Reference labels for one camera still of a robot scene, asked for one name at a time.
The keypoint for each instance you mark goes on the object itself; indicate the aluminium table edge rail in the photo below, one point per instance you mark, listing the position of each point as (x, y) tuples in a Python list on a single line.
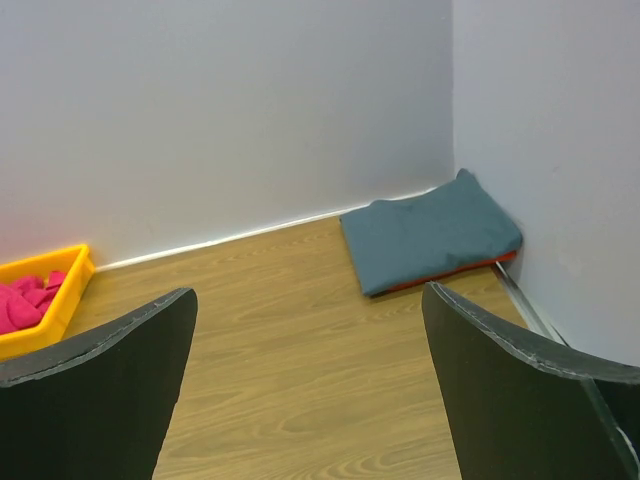
[(534, 321)]

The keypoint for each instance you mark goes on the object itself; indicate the folded teal t shirt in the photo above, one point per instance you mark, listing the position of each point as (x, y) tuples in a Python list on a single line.
[(397, 241)]

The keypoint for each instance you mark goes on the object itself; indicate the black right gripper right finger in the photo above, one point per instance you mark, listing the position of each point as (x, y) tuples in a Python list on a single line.
[(521, 406)]

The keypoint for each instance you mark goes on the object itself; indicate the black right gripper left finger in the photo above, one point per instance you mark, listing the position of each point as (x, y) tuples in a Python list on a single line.
[(98, 405)]

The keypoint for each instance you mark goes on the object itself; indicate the yellow plastic tray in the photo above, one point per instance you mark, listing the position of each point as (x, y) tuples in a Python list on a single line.
[(76, 262)]

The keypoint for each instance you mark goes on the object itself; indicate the folded orange t shirt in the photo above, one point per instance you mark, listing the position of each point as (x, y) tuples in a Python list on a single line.
[(482, 264)]

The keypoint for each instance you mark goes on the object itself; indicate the pink t shirt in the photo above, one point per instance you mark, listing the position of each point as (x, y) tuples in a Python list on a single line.
[(26, 301)]

